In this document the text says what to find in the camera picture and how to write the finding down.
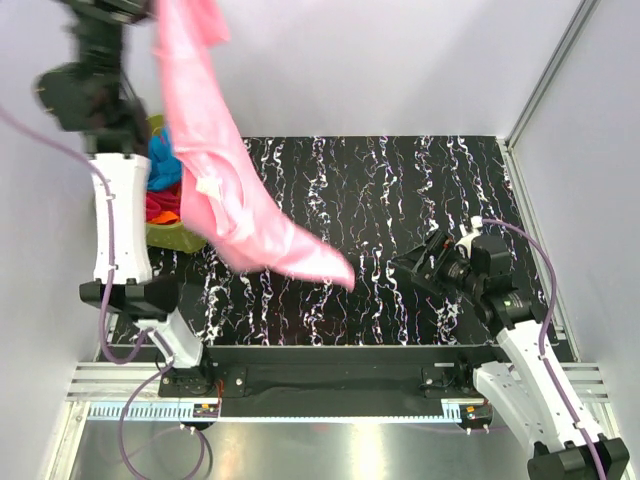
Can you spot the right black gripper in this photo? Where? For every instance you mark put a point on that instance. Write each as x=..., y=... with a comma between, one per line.
x=442, y=249

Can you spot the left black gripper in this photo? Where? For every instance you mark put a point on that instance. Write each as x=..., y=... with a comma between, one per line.
x=123, y=11

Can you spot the light pink t-shirt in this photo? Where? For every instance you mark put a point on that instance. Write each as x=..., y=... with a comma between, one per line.
x=223, y=198

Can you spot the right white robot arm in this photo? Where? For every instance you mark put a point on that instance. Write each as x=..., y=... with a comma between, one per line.
x=529, y=390

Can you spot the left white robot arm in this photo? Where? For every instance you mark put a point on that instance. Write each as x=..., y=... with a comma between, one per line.
x=92, y=96

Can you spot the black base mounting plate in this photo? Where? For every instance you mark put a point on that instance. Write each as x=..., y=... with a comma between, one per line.
x=345, y=406

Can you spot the blue t-shirt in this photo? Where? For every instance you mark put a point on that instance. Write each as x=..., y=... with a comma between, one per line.
x=165, y=168

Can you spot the magenta t-shirt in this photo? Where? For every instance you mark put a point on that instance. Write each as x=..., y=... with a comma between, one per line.
x=165, y=200

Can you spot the orange t-shirt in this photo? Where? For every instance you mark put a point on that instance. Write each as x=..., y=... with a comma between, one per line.
x=165, y=218

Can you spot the olive green plastic bin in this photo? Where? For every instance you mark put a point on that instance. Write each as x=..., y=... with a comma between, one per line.
x=176, y=236

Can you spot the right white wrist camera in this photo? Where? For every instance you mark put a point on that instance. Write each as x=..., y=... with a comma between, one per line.
x=468, y=234

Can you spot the aluminium frame rail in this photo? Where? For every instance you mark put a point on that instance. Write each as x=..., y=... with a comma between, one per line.
x=104, y=381

